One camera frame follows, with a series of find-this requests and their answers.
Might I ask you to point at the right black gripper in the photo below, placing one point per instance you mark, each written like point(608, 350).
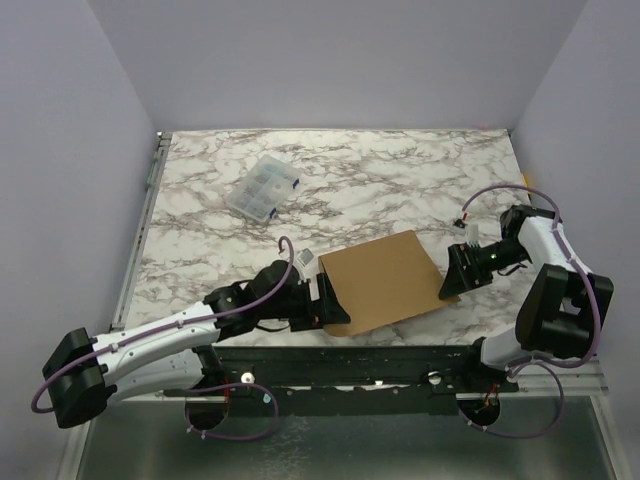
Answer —
point(467, 265)

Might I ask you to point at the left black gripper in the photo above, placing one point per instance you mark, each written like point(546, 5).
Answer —
point(326, 310)

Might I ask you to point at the brown cardboard box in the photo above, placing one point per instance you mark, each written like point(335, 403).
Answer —
point(383, 281)

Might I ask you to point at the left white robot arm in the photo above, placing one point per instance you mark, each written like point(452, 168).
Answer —
point(86, 373)

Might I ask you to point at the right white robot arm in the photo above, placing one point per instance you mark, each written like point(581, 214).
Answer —
point(565, 306)

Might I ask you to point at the clear plastic screw organizer box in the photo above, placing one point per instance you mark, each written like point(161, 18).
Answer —
point(259, 194)

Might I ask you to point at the yellow tape piece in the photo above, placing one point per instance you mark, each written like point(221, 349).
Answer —
point(526, 181)

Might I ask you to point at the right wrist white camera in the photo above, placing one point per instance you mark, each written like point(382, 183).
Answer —
point(470, 230)

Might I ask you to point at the black metal base rail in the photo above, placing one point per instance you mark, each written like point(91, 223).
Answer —
point(339, 381)

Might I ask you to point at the aluminium front extrusion rail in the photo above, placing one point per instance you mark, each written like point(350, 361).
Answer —
point(586, 380)

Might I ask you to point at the aluminium side rail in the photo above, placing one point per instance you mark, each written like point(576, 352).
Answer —
point(151, 190)

